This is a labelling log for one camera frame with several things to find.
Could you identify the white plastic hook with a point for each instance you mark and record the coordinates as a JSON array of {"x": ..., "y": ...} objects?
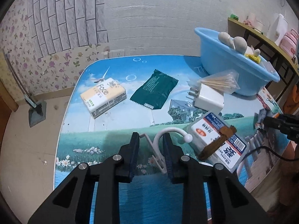
[{"x": 156, "y": 145}]

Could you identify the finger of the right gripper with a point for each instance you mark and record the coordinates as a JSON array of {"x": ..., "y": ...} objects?
[{"x": 285, "y": 123}]

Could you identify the pink water bottle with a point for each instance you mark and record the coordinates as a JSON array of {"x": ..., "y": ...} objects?
[{"x": 289, "y": 42}]

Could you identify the white electric kettle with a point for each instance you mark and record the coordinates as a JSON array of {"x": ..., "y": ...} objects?
[{"x": 277, "y": 29}]

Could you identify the toothpick box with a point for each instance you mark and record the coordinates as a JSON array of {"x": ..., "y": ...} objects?
[{"x": 215, "y": 141}]

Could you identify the cotton swab bag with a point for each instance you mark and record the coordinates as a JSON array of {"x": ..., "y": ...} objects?
[{"x": 224, "y": 82}]

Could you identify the white paper cup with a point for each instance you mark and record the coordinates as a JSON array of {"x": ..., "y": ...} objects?
[{"x": 258, "y": 26}]

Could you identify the wall socket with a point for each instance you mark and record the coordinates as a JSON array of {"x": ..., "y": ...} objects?
[{"x": 118, "y": 53}]

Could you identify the Face tissue pack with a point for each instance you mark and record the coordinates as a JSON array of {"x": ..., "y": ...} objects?
[{"x": 105, "y": 95}]

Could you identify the white plush toy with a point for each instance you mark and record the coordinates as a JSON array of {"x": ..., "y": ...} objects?
[{"x": 238, "y": 43}]

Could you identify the paper roll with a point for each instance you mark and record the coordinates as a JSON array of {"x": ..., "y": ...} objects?
[{"x": 251, "y": 17}]

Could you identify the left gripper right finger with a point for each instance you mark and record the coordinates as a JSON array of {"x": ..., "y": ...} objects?
[{"x": 172, "y": 154}]

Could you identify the dark green wipes packet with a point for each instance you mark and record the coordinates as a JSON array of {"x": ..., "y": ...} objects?
[{"x": 155, "y": 91}]

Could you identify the yellow knitted scarf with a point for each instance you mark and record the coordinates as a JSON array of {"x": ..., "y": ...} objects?
[{"x": 254, "y": 58}]

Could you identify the pink cloth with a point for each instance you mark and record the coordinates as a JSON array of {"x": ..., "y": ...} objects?
[{"x": 248, "y": 23}]

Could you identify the white power adapter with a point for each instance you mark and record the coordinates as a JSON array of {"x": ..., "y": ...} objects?
[{"x": 207, "y": 98}]

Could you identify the side table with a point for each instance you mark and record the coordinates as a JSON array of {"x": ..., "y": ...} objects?
[{"x": 282, "y": 63}]

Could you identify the dustpan with handle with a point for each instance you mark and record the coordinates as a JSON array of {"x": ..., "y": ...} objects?
[{"x": 37, "y": 110}]

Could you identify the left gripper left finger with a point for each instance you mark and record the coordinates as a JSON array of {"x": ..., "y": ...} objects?
[{"x": 129, "y": 153}]

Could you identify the green small box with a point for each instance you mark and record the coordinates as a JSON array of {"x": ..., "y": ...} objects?
[{"x": 233, "y": 16}]

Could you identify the blue plastic basin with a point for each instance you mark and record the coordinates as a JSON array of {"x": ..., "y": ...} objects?
[{"x": 217, "y": 57}]

